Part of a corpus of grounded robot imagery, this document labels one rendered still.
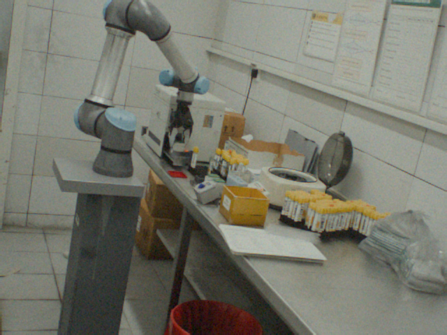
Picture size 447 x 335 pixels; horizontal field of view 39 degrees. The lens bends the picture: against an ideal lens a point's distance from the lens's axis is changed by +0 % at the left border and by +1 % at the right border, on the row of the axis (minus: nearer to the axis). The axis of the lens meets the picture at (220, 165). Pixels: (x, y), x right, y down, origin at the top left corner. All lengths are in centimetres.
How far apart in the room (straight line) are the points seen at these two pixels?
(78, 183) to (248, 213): 59
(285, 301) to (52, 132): 272
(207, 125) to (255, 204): 84
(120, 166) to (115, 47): 45
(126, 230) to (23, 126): 187
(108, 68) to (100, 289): 83
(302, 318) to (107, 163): 103
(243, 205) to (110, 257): 56
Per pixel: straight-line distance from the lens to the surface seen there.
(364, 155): 256
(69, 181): 220
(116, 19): 240
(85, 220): 232
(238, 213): 215
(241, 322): 256
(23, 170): 417
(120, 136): 229
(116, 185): 223
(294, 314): 162
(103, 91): 240
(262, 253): 191
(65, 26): 403
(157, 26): 234
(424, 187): 228
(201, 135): 291
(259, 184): 253
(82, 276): 241
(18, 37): 395
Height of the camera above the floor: 155
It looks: 13 degrees down
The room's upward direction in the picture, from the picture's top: 11 degrees clockwise
